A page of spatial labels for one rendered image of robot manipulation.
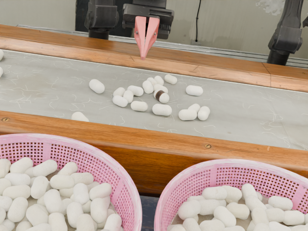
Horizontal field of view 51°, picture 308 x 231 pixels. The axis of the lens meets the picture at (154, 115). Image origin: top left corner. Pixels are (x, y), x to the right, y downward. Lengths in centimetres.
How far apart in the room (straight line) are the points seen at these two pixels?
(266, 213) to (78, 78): 46
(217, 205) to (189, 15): 235
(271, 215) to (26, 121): 37
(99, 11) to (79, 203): 68
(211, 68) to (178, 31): 192
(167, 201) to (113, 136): 14
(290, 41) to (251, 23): 174
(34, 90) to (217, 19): 224
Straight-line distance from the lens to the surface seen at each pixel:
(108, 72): 75
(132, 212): 39
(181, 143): 49
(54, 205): 41
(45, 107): 60
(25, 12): 278
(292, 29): 114
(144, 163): 48
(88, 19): 102
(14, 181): 45
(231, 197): 47
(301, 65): 137
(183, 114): 59
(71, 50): 82
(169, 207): 42
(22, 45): 85
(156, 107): 59
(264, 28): 291
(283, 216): 47
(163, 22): 70
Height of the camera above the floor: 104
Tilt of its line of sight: 30 degrees down
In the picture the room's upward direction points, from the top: 10 degrees clockwise
